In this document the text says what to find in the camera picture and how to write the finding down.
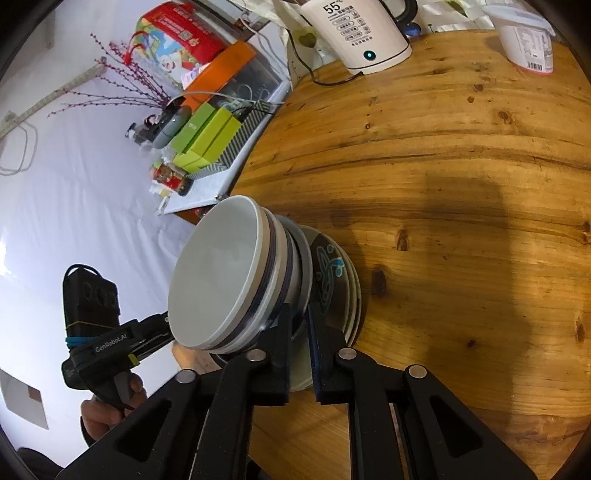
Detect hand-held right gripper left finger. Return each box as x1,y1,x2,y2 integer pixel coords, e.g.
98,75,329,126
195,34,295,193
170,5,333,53
55,302,296,480

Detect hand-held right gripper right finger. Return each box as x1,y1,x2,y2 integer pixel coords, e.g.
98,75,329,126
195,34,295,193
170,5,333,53
307,314,539,480

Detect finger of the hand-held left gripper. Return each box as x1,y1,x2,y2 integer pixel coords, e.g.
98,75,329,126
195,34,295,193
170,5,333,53
124,311,172,341
127,329,177,363

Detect stainless steel bowl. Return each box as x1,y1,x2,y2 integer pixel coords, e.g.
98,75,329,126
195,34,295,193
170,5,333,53
222,217,315,393

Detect white bowl with blue stripe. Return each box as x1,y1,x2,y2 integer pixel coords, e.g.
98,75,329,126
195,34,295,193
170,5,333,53
219,210,302,356
167,196,283,354

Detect stack of plates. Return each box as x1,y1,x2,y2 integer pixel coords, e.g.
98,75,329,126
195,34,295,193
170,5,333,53
295,225,354,347

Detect person's left hand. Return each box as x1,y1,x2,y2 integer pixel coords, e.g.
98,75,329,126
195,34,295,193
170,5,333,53
81,373,149,448

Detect white paper sheet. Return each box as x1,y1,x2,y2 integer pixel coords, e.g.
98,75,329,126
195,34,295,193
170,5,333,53
0,369,49,430

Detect white shelf board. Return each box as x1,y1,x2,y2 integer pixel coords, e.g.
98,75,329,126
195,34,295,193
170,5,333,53
161,168,232,215

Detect red printed jar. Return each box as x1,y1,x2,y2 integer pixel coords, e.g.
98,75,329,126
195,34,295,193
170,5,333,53
152,162,195,198

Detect zigzag patterned box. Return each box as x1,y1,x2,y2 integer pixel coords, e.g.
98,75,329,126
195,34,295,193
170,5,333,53
187,99,284,182

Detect dark glass jar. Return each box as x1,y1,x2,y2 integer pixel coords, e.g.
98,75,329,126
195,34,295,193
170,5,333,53
129,115,158,144

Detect grey case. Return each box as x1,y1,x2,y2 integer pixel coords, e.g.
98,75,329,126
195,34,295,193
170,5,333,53
151,105,194,149

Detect purple decorative branches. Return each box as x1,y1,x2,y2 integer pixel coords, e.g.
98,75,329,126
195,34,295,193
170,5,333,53
48,32,171,118

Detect clear storage box orange lid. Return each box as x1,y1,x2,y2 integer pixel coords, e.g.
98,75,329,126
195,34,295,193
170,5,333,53
180,41,293,114

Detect red cartoon snack package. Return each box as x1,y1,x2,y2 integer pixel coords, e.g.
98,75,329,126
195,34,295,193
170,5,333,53
128,0,230,81

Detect cream curtain with hearts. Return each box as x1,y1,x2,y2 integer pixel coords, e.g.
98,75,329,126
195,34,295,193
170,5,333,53
231,0,509,63

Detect white electric kettle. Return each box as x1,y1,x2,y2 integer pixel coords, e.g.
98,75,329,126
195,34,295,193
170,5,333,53
272,0,419,76

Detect white plastic tub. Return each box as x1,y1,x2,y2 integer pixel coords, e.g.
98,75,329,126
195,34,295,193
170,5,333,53
480,4,557,75

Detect white wall cable conduit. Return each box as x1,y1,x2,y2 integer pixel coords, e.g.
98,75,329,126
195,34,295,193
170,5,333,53
0,62,109,139

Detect black kettle cable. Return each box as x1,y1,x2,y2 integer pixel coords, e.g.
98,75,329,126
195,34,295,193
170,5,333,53
284,23,365,87

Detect white power cable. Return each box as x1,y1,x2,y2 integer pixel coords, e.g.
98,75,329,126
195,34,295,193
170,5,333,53
240,14,291,70

